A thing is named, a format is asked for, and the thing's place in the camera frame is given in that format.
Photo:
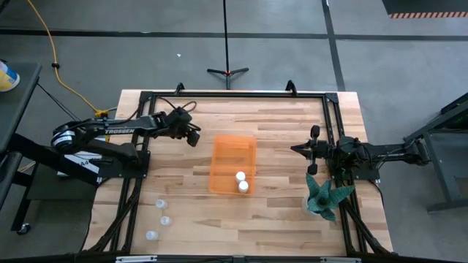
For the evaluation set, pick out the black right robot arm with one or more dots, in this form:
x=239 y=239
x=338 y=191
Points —
x=384 y=155

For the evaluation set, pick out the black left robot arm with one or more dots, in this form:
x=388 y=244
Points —
x=120 y=128

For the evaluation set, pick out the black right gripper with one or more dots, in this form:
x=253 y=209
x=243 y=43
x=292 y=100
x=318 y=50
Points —
x=321 y=150

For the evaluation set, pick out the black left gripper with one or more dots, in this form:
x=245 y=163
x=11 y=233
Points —
x=179 y=122

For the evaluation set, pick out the background workbench with black legs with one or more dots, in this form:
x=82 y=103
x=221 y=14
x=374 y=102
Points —
x=437 y=170

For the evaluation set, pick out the black aluminium table frame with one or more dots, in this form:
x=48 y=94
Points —
x=237 y=94

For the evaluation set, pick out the clear cup middle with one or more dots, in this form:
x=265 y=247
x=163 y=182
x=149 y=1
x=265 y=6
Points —
x=165 y=220

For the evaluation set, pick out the dark grey side cart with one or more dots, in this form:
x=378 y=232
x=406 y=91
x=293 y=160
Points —
x=18 y=109

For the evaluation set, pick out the orange translucent plastic basket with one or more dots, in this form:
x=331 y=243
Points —
x=230 y=157

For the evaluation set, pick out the black tripod stand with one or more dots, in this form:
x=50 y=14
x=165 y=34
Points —
x=226 y=44

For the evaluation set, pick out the black arched frame bracket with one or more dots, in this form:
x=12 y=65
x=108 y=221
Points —
x=179 y=88
x=291 y=87

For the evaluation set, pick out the white paper label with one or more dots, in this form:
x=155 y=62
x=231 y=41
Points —
x=90 y=167

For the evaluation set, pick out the snake plant in white pot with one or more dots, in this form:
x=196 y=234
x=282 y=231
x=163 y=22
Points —
x=321 y=199

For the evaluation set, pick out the silver aluminium bracket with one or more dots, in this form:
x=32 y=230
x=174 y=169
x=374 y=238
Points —
x=136 y=259

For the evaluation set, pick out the white plastic pill bottle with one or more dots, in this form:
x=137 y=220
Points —
x=151 y=235
x=240 y=177
x=243 y=186

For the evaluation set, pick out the yellow and blue canister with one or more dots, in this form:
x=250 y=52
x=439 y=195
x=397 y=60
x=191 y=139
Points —
x=7 y=76

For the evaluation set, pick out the clear cup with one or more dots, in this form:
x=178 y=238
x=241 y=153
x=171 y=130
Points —
x=165 y=220
x=161 y=204

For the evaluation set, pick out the black mat with hazard stripes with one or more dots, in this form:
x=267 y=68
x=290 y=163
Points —
x=420 y=5

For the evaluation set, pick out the clear cup upper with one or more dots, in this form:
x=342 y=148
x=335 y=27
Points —
x=161 y=204

